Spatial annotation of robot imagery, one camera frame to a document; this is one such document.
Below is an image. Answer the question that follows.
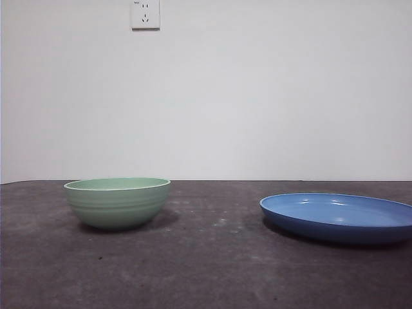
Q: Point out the blue plate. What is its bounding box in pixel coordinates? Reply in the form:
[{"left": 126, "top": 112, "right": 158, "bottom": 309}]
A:
[{"left": 259, "top": 192, "right": 412, "bottom": 245}]

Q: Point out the white wall socket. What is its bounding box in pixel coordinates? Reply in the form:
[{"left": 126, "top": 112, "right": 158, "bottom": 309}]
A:
[{"left": 131, "top": 0, "right": 161, "bottom": 32}]

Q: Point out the green ribbed bowl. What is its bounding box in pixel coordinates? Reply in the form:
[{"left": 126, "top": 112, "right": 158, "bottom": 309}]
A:
[{"left": 63, "top": 177, "right": 171, "bottom": 230}]

